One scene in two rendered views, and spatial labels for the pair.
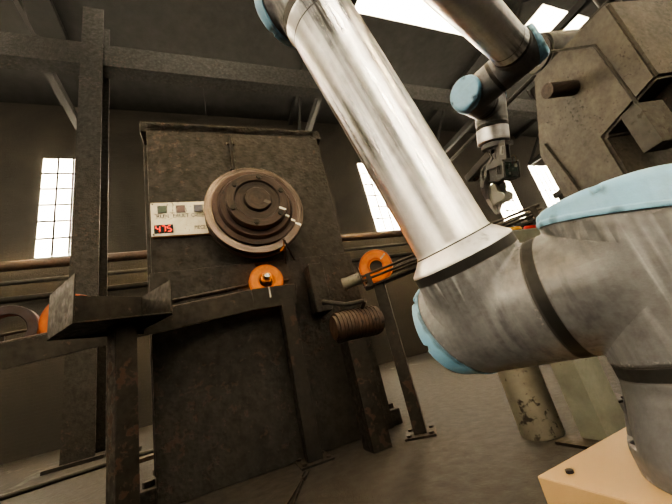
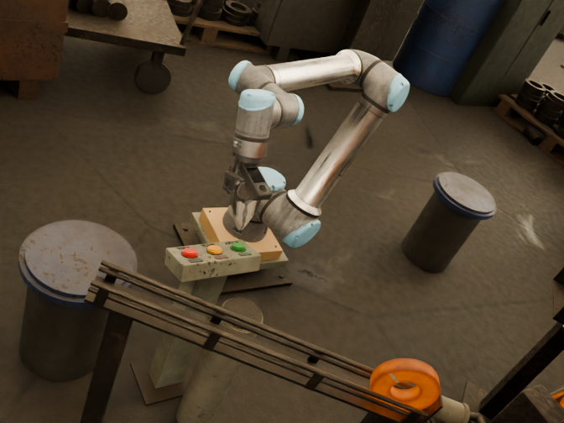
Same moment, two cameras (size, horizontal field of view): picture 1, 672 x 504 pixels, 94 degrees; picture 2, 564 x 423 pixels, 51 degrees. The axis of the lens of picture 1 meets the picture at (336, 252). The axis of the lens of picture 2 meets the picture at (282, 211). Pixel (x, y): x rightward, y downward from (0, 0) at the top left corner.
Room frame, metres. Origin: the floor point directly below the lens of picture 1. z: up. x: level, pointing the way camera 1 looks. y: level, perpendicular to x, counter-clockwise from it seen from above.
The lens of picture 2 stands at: (2.15, -0.89, 1.68)
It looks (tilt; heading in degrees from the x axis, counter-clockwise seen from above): 35 degrees down; 159
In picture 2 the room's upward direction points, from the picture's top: 25 degrees clockwise
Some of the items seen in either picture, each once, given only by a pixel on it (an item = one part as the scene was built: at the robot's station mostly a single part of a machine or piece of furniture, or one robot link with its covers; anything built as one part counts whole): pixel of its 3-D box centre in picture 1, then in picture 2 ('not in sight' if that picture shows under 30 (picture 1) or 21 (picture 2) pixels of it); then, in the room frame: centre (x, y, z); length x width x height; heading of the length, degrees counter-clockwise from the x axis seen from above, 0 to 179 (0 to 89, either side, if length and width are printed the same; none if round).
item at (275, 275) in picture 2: not in sight; (234, 249); (0.33, -0.32, 0.04); 0.40 x 0.40 x 0.08; 22
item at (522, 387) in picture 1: (508, 346); (216, 369); (1.11, -0.47, 0.26); 0.12 x 0.12 x 0.52
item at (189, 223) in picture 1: (181, 218); not in sight; (1.35, 0.70, 1.15); 0.26 x 0.02 x 0.18; 113
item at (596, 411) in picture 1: (555, 320); (188, 319); (0.98, -0.57, 0.31); 0.24 x 0.16 x 0.62; 113
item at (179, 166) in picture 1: (254, 282); not in sight; (1.78, 0.51, 0.88); 1.08 x 0.73 x 1.76; 113
